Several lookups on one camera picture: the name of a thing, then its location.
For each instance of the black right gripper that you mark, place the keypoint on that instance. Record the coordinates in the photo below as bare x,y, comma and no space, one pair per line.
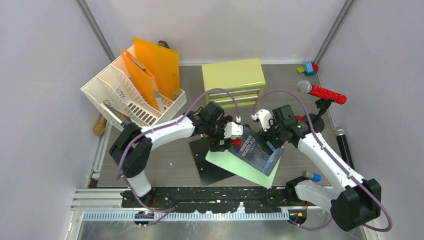
266,134

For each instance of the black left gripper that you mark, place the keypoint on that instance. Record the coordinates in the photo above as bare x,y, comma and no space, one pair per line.
215,144

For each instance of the Nineteen Eighty-Four dark book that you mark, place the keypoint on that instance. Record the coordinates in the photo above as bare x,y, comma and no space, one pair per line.
251,152

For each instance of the thick orange binder folder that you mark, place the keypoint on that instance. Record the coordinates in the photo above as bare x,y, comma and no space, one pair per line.
143,80

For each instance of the white plastic file rack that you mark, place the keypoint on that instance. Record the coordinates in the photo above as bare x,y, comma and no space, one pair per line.
113,87

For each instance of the Animal Farm blue book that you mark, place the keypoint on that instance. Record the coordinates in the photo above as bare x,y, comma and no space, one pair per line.
121,118

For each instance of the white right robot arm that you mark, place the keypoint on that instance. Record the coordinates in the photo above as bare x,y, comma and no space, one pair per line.
352,200

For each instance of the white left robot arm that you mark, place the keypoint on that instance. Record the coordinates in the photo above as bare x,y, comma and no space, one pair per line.
132,148

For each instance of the mint green clipboard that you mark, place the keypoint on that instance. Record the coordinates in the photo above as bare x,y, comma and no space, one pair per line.
235,165

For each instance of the black clipboard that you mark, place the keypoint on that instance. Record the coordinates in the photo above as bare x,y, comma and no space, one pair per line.
209,173

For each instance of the black microphone stand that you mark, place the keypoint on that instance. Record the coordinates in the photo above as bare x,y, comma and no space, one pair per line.
316,119

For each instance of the red glitter microphone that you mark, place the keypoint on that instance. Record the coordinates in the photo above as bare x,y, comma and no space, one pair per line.
305,87

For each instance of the black handheld microphone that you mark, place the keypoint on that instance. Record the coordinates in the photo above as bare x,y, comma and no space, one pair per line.
343,146

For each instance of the blue silver small marker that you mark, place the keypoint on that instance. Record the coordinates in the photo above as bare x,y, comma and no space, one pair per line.
311,176

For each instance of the green metal drawer cabinet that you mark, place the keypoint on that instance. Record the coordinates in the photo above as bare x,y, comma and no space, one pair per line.
243,79

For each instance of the colourful toy blocks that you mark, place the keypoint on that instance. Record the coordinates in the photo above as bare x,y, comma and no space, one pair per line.
309,68

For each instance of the thin orange folder in rack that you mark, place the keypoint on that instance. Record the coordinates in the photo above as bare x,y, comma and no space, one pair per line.
163,63

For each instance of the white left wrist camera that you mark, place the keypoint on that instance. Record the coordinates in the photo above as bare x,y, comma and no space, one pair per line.
233,130

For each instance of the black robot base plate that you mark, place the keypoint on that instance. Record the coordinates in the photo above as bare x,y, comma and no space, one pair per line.
215,199

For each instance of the wooden handle tool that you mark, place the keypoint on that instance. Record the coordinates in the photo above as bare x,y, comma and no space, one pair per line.
100,125

